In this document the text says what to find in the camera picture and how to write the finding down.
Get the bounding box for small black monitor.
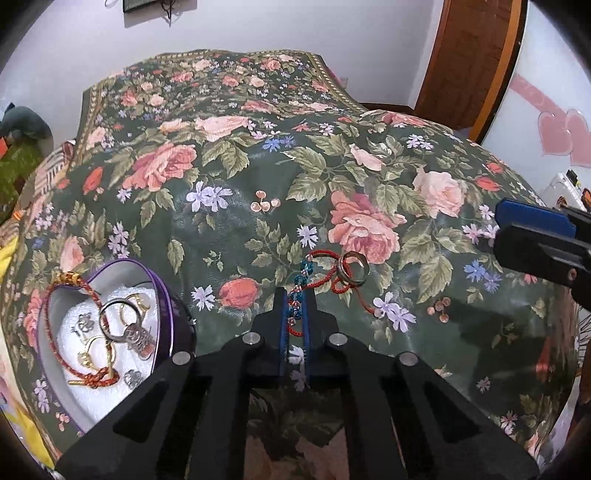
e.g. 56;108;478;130
122;0;200;14

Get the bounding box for yellow blanket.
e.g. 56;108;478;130
0;231;57;469

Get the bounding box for pink heart stickers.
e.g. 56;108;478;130
510;74;591;168

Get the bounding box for red braided bracelet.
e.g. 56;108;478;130
44;272;122;389

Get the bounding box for wooden wardrobe frame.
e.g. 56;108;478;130
468;0;530;145

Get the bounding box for ornate silver ring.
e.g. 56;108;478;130
124;323;157;360

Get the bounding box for white plastic case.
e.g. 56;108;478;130
545;172;591;209

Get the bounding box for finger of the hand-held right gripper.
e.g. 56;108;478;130
493;224;591;297
495;198;591;241

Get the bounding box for gold ring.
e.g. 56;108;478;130
119;293;151;325
76;336;116;371

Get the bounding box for green cloth covered cabinet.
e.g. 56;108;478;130
0;138;43;223

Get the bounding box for white sliding wardrobe door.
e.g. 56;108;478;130
480;0;591;188

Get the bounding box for floral green blanket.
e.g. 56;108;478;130
0;48;583;480

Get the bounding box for large silver ring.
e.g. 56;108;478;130
99;299;140;345

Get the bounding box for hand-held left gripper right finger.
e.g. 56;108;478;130
304;295;541;480

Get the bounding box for striped orange blanket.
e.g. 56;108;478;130
17;142;85;223

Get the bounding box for blue beaded red cord bracelet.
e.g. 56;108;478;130
286;249;378;341

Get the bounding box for purple heart-shaped tin box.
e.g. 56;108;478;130
36;258;198;435

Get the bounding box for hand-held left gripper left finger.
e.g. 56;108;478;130
54;287;290;480

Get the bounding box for silver band ring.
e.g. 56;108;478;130
335;251;370;287

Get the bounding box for brown wooden door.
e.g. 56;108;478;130
413;0;514;134

